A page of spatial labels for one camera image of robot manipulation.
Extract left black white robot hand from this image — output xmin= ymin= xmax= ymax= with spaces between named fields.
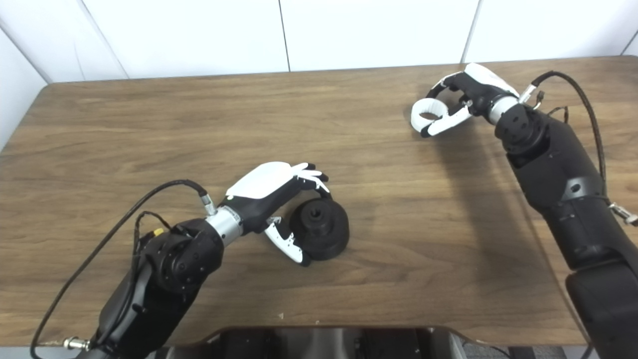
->
xmin=205 ymin=162 xmax=330 ymax=267

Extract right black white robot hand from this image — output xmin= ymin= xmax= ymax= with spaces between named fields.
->
xmin=421 ymin=63 xmax=521 ymax=138

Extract white ring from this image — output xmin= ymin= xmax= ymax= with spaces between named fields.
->
xmin=410 ymin=98 xmax=452 ymax=134

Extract round black part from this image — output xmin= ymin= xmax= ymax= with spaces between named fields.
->
xmin=289 ymin=198 xmax=350 ymax=261

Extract black robot torso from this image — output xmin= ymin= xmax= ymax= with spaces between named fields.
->
xmin=155 ymin=327 xmax=469 ymax=359

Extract thin right arm wires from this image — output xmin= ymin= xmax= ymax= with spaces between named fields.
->
xmin=533 ymin=90 xmax=570 ymax=123

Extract thin arm wires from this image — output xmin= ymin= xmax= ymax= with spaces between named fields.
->
xmin=533 ymin=90 xmax=570 ymax=123
xmin=132 ymin=211 xmax=172 ymax=250

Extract thin left arm wires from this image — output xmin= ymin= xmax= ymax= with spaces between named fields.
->
xmin=132 ymin=211 xmax=172 ymax=250

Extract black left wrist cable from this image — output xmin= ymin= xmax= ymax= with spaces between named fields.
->
xmin=30 ymin=179 xmax=217 ymax=359

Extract black floor cable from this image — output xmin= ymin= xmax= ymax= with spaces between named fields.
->
xmin=461 ymin=339 xmax=511 ymax=359

